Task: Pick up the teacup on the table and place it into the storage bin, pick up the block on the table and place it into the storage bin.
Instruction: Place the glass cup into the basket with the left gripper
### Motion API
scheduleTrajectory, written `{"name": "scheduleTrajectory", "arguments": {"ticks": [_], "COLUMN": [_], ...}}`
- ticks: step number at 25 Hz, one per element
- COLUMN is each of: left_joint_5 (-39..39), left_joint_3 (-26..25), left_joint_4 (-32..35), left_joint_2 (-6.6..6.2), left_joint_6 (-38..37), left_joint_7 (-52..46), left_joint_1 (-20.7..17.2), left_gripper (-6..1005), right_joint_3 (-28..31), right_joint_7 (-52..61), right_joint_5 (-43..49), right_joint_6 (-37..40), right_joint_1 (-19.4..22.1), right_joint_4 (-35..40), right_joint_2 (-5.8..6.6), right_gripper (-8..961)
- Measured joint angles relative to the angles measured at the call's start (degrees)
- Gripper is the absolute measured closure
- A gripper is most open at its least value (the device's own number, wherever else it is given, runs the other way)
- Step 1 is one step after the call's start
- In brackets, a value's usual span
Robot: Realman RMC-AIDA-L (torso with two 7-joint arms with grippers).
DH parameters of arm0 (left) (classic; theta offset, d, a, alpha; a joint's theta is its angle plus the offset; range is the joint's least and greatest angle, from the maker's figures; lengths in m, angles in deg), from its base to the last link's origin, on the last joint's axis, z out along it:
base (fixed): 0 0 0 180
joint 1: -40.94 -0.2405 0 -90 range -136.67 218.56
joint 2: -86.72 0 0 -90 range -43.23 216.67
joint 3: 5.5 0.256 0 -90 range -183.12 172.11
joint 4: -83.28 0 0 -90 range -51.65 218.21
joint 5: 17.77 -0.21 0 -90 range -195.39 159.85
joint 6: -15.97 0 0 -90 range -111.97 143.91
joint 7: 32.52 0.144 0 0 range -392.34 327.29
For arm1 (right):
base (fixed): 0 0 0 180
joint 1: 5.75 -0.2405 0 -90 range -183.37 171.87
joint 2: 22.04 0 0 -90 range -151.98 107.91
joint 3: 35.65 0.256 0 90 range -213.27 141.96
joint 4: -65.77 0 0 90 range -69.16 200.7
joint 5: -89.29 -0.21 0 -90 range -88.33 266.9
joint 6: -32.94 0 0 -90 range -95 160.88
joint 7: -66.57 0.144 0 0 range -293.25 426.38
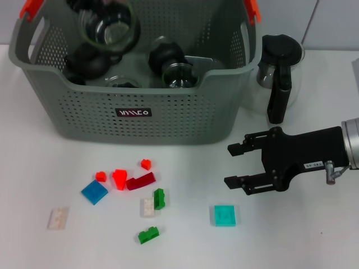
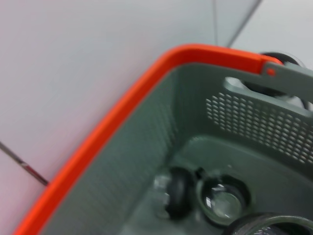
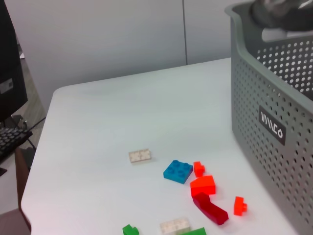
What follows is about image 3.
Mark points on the clear toy brick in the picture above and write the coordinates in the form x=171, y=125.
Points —
x=140, y=156

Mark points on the blue toy brick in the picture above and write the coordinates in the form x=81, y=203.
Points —
x=178, y=171

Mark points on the small red toy brick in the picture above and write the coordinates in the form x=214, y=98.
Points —
x=198, y=169
x=203, y=185
x=239, y=206

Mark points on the white toy brick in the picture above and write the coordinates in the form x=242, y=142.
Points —
x=174, y=226

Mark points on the green toy brick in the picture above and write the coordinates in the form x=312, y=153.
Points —
x=194, y=231
x=129, y=230

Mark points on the grey perforated storage bin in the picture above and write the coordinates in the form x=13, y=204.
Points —
x=269, y=102

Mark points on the long dark red toy brick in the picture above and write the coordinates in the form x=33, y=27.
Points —
x=210, y=208

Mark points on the black computer keyboard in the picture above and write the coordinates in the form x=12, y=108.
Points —
x=11, y=140

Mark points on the black computer monitor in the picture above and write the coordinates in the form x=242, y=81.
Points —
x=9, y=73

